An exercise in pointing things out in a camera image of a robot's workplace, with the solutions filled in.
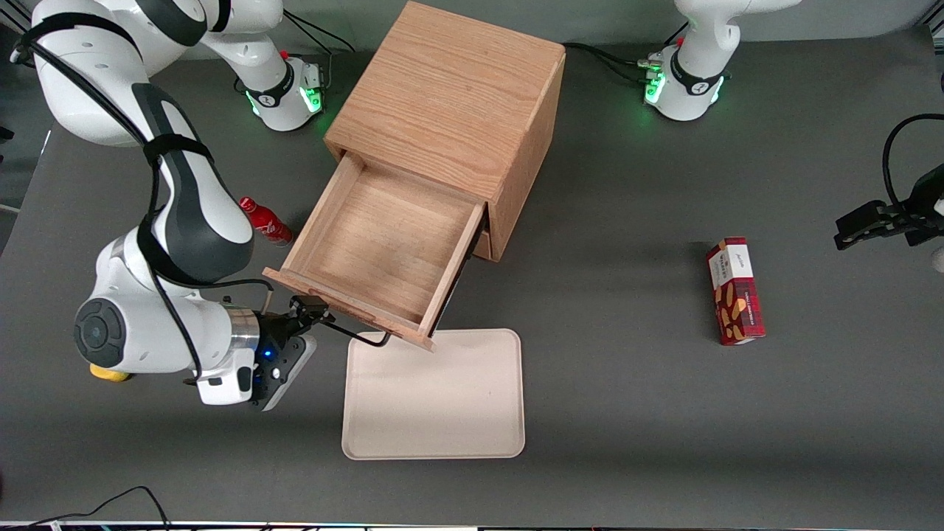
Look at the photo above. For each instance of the red cola bottle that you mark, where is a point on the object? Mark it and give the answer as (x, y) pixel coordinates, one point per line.
(269, 225)

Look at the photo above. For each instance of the red plaid shortbread box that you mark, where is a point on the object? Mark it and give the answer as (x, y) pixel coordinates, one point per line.
(737, 302)

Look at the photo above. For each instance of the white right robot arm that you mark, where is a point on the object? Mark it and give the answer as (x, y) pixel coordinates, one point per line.
(199, 221)

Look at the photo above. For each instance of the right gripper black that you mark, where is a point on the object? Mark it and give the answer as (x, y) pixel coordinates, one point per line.
(276, 324)

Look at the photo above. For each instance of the light wooden drawer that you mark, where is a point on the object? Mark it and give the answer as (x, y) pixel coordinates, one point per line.
(376, 236)

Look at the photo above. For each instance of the light wooden cabinet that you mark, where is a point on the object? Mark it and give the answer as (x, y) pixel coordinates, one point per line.
(442, 96)

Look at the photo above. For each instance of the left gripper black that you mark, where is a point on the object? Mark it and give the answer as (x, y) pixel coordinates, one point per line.
(926, 198)

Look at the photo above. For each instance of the white rectangular plastic tray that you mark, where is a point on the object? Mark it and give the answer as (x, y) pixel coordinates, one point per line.
(435, 398)

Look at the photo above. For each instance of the yellow toy lemon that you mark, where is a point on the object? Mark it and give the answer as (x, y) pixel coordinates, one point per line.
(110, 374)

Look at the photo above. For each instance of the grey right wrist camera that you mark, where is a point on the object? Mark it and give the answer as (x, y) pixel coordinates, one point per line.
(291, 372)

